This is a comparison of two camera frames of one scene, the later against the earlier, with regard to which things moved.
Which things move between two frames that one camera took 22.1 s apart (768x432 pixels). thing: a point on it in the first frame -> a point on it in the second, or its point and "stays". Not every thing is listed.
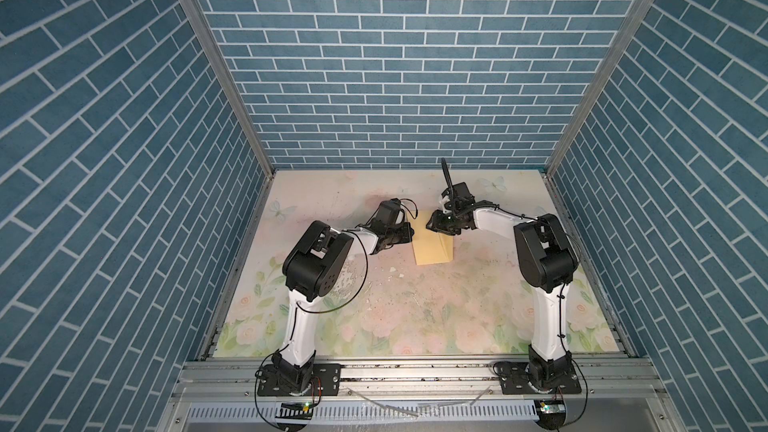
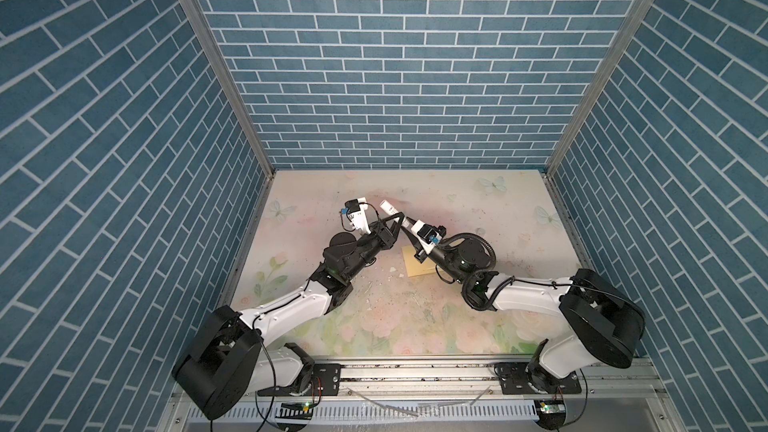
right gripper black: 435,224 -> 424,254
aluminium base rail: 603,381 stays
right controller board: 552,408 stays
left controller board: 296,410 stays
